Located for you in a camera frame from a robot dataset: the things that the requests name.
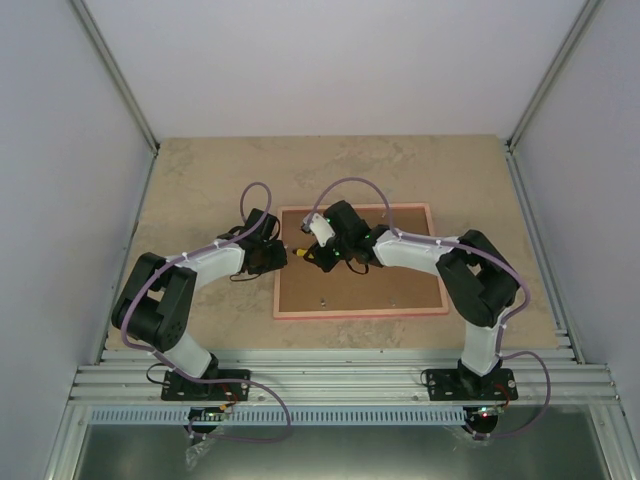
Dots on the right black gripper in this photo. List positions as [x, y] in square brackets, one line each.
[321, 261]

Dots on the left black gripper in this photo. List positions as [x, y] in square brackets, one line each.
[279, 262]

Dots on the pink wooden photo frame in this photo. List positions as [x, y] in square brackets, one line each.
[349, 293]

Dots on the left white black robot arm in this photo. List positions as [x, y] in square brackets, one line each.
[153, 308]

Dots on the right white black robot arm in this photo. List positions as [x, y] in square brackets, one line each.
[477, 279]

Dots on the clear plastic bag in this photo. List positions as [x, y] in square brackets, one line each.
[195, 451]

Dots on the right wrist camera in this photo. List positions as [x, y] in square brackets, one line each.
[320, 227]

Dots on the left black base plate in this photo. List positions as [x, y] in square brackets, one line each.
[176, 388]

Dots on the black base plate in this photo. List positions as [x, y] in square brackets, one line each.
[456, 385]
[176, 388]

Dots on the aluminium rail base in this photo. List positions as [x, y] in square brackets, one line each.
[348, 377]

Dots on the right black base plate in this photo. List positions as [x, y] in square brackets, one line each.
[456, 385]

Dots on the grey slotted cable duct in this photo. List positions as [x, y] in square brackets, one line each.
[276, 416]

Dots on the left aluminium corner post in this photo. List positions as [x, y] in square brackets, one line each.
[91, 28]

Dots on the aluminium corner post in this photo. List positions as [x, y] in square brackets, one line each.
[91, 28]
[565, 51]

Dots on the right aluminium corner post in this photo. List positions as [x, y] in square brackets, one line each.
[565, 51]

